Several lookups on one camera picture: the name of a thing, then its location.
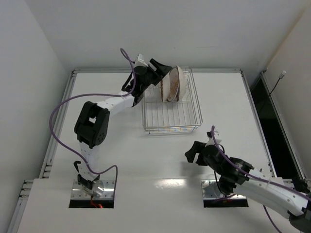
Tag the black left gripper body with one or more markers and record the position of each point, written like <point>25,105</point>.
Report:
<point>155,73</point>

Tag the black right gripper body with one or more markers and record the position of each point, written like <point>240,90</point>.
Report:
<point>198,153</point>

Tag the floral plate orange rim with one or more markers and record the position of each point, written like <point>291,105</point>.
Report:
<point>165,85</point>
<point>182,84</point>

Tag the sunburst plate dark rim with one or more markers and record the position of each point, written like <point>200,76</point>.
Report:
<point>174,85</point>

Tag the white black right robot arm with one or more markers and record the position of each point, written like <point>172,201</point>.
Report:
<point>234,176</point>

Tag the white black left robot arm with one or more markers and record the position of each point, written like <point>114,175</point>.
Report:
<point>92,124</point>

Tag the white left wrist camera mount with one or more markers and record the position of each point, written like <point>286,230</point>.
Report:
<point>139,61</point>

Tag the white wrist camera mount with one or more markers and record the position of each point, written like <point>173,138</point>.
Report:
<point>213,138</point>
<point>139,61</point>

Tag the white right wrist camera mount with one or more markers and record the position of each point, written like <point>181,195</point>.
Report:
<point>213,138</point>

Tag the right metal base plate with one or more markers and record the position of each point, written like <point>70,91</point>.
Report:
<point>210,191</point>

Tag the metal base plate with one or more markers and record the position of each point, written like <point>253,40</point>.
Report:
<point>107,189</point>
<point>210,191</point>

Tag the chrome wire dish rack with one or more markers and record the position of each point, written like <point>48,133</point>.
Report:
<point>183,116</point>

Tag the black wall cable white plug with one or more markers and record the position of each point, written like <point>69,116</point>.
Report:
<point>280,77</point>

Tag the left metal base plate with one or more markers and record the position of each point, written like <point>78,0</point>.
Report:
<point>107,189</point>

